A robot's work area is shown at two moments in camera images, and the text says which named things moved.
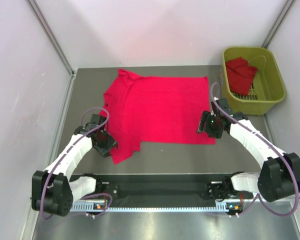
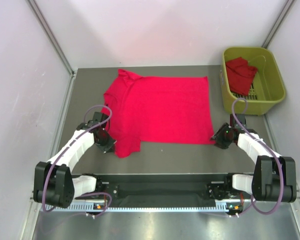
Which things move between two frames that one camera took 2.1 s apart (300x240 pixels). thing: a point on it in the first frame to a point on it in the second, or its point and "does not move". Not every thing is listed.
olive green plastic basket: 251,80 does not move
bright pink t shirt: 155,110 does not move
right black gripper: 206,116 to 220,142
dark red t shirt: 240,75 does not move
